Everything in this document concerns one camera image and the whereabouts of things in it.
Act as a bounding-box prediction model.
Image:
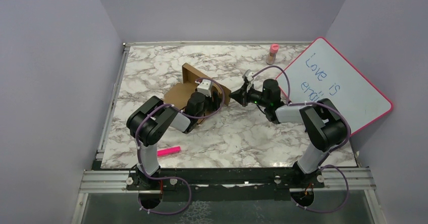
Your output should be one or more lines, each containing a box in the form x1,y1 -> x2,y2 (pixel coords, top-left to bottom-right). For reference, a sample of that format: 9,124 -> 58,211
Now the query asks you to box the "pink rectangular stick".
157,146 -> 181,156

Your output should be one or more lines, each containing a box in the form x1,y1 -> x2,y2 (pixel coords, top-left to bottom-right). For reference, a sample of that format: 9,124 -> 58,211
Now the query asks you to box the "pink-capped small bottle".
266,44 -> 280,65

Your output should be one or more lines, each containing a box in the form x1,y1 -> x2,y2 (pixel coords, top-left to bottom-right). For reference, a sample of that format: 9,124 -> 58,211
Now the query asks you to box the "brown cardboard box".
164,63 -> 231,132

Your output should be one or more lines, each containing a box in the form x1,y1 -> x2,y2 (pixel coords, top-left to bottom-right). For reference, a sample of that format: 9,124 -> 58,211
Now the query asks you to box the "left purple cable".
134,78 -> 226,215

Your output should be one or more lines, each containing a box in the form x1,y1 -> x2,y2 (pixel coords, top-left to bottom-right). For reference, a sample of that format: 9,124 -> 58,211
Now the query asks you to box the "pink-framed whiteboard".
276,37 -> 393,134

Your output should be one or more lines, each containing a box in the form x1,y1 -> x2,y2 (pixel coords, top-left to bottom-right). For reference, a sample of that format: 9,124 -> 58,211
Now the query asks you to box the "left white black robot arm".
126,77 -> 226,189

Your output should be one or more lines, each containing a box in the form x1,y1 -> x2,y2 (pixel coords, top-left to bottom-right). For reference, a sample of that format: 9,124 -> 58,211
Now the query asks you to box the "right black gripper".
229,82 -> 269,108

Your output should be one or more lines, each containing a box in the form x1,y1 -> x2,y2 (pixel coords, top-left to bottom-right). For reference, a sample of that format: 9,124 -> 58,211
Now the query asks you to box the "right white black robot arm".
229,70 -> 350,187

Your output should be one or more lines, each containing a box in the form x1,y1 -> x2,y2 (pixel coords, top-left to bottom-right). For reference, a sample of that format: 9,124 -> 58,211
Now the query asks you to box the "aluminium front frame rail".
72,167 -> 386,223

